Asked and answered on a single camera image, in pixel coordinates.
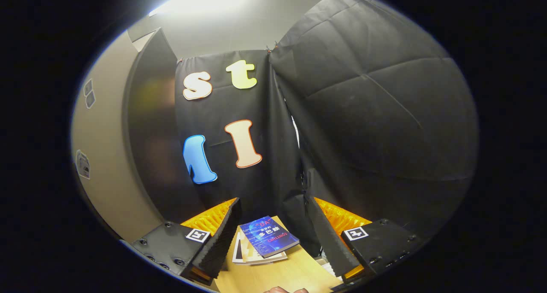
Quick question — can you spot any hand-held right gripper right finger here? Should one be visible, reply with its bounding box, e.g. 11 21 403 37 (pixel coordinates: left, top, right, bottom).
306 196 423 284

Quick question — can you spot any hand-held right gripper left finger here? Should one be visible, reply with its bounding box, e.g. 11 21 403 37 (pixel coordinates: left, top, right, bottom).
130 198 242 285

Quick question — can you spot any white booklet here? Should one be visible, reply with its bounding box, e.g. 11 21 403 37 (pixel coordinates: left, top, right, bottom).
232 230 289 266

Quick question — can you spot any blue book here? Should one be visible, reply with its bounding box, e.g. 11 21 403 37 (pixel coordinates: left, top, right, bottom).
239 216 300 258

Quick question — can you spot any black backdrop cloth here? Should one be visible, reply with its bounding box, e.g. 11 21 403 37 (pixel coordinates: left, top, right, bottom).
173 0 479 259

